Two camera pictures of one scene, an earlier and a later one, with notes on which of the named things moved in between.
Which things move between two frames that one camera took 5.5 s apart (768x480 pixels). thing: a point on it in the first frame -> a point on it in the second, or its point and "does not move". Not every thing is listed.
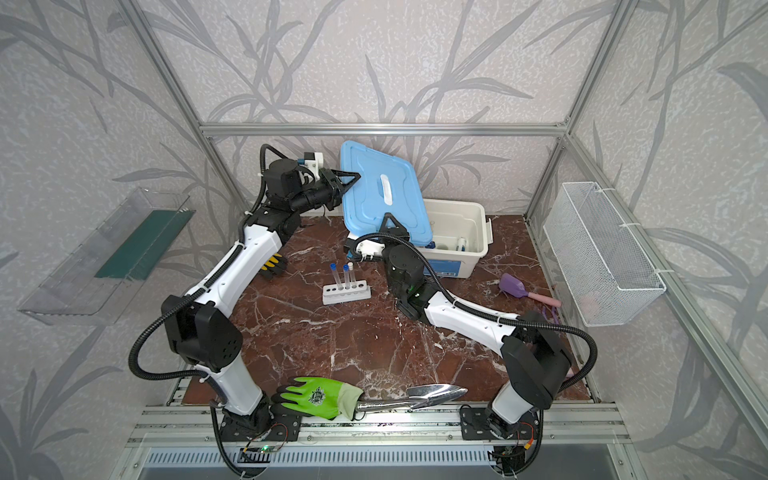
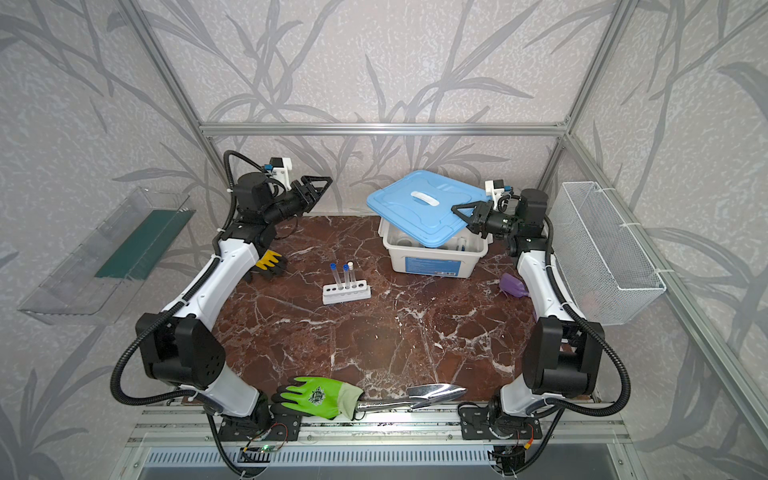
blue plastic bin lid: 387,184 -> 421,205
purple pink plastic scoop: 513,287 does not move
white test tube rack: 343,292 does not move
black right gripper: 389,234 -> 485,218
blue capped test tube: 333,267 does not move
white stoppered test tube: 351,274 does not move
